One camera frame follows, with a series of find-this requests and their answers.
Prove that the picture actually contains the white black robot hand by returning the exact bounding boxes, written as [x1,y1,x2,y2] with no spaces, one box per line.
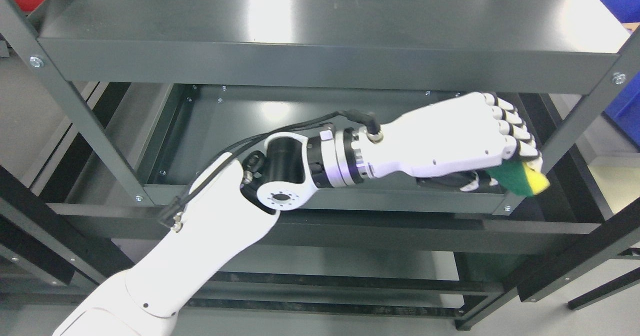
[359,92,543,178]

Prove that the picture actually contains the green yellow sponge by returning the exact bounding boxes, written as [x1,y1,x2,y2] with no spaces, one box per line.
[486,160,551,197]

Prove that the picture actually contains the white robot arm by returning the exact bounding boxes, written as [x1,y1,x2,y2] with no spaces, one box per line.
[54,110,381,335]

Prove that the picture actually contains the dark metal shelf rack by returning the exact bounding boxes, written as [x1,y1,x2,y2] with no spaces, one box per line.
[1,0,639,334]

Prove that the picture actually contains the blue plastic bin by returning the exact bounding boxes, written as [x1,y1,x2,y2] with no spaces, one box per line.
[585,0,640,151]

